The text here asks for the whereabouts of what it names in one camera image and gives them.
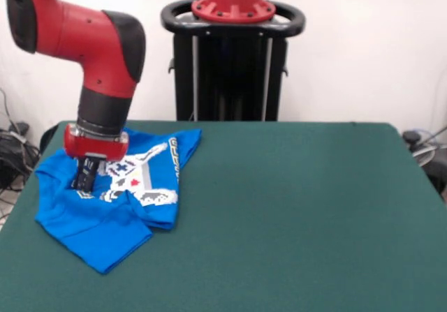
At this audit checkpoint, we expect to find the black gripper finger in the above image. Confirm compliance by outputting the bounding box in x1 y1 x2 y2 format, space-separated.
71 156 88 190
83 156 101 192

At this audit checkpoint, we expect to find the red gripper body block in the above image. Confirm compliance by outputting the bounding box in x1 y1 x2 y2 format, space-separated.
63 123 131 161

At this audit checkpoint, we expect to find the blue printed t-shirt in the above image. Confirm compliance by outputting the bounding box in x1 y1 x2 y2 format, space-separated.
34 127 203 276

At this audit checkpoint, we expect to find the dark green table cloth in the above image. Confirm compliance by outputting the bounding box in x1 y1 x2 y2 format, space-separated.
0 119 447 312

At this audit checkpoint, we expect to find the black cable tangle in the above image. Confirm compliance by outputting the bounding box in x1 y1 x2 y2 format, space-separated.
0 88 41 191
401 126 447 196

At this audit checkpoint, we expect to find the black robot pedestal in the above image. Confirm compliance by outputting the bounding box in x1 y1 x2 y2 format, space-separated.
161 0 307 121

